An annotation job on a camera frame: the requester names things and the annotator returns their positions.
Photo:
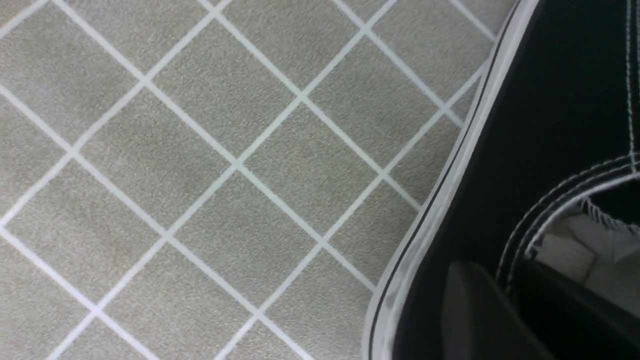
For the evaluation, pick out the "grey checked floor cloth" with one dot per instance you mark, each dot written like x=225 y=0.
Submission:
x=219 y=179

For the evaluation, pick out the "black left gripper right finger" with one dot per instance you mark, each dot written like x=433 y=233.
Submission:
x=572 y=322

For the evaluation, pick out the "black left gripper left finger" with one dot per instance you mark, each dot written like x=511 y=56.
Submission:
x=478 y=321

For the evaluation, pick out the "black canvas sneaker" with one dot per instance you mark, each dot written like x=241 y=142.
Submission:
x=546 y=169

